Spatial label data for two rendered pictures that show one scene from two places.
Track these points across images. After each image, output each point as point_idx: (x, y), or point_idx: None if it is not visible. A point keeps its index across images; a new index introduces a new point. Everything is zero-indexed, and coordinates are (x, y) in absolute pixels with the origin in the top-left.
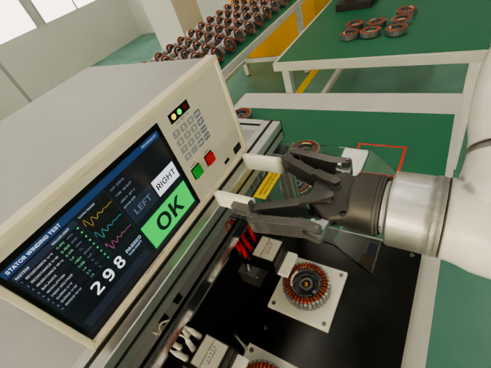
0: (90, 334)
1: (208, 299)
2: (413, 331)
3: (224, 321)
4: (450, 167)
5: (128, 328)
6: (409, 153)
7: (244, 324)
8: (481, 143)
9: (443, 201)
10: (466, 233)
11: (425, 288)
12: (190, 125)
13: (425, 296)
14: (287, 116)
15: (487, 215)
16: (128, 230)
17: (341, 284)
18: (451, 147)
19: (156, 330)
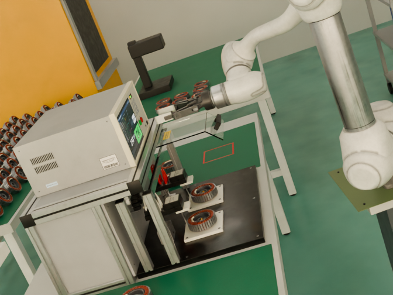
0: (134, 158)
1: (150, 229)
2: (261, 187)
3: None
4: (259, 140)
5: (144, 159)
6: (235, 143)
7: (179, 222)
8: (226, 72)
9: (222, 85)
10: (229, 88)
11: (261, 175)
12: (133, 103)
13: (262, 177)
14: None
15: (231, 82)
16: (131, 129)
17: (221, 187)
18: (257, 133)
19: None
